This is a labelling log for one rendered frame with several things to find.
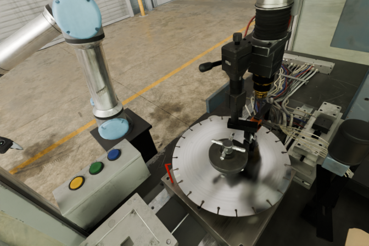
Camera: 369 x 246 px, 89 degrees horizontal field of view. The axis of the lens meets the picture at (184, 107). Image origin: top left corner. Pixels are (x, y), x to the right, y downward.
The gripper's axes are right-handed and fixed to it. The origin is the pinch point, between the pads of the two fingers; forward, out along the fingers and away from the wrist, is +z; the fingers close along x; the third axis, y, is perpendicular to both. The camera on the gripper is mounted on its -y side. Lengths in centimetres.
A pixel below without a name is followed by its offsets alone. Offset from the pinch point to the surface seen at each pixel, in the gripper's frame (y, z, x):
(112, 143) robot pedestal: -24.6, 16.3, -23.4
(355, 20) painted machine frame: -103, -36, -9
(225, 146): -79, -9, -1
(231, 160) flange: -80, -5, 1
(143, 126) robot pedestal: -38, 16, -34
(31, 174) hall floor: 103, 91, -47
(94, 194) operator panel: -37.2, 3.0, 7.8
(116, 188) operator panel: -41.0, 8.2, 3.2
